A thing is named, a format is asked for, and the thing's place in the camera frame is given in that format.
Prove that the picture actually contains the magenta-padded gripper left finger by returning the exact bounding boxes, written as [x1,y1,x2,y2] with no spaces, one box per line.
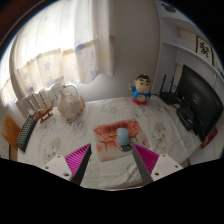
[41,143,93,186]

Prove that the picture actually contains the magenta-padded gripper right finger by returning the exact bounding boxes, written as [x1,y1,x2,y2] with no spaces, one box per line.
[131,142,184,186]

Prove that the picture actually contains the light blue computer mouse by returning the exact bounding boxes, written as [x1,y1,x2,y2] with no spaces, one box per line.
[115,127,131,148]

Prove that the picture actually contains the white printed tablecloth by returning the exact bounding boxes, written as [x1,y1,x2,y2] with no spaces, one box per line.
[15,94,205,192]

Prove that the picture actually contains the black computer keyboard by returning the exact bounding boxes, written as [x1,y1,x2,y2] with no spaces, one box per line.
[15,113,39,154]

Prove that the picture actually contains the small black box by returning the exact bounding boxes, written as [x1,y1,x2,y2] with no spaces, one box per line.
[175,105,198,132]

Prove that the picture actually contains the wooden sailing ship model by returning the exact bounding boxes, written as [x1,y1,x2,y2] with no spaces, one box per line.
[27,91,55,125]

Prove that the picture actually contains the large white conch shell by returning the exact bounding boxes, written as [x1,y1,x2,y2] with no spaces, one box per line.
[56,83,87,124]

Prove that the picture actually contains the orange wooden chair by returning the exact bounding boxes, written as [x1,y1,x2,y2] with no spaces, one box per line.
[1,113,22,152]

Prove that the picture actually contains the black router with antennas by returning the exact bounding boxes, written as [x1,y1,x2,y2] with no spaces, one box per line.
[158,74,181,106]

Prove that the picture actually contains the cartoon boy figurine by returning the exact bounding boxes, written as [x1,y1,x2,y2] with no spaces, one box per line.
[128,73,154,106]

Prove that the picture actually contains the black monitor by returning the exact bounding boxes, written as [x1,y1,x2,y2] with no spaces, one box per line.
[176,63,224,143]

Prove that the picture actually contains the white star-print curtain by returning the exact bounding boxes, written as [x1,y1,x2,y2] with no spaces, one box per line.
[0,0,116,105]

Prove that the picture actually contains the white shelf unit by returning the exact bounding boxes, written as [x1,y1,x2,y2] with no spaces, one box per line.
[154,0,224,101]

